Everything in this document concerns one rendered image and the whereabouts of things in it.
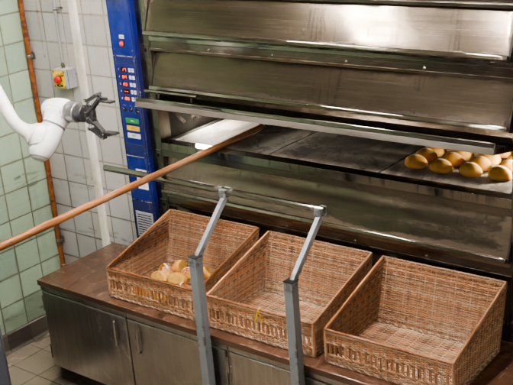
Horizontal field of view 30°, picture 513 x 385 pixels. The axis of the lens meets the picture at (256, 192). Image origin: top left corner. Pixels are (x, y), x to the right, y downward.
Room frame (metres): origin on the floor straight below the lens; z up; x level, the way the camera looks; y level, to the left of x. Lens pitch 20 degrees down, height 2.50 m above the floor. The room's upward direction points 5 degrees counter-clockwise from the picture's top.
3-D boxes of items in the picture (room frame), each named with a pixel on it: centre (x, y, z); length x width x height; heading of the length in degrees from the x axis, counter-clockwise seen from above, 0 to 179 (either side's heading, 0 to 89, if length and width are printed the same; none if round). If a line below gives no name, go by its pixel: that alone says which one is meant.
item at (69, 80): (4.82, 0.93, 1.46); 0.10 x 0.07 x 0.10; 50
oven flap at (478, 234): (3.90, -0.26, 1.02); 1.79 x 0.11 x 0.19; 50
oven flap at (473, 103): (3.90, -0.26, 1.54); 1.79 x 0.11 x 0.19; 50
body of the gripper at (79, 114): (3.95, 0.69, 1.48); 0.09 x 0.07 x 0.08; 51
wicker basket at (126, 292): (4.06, 0.36, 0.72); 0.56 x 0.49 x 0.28; 52
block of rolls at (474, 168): (3.87, -0.99, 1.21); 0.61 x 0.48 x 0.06; 140
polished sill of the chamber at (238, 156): (3.92, -0.27, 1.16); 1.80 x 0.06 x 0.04; 50
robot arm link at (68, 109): (4.00, 0.75, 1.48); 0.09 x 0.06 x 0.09; 141
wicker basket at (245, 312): (3.67, -0.11, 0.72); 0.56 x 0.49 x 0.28; 51
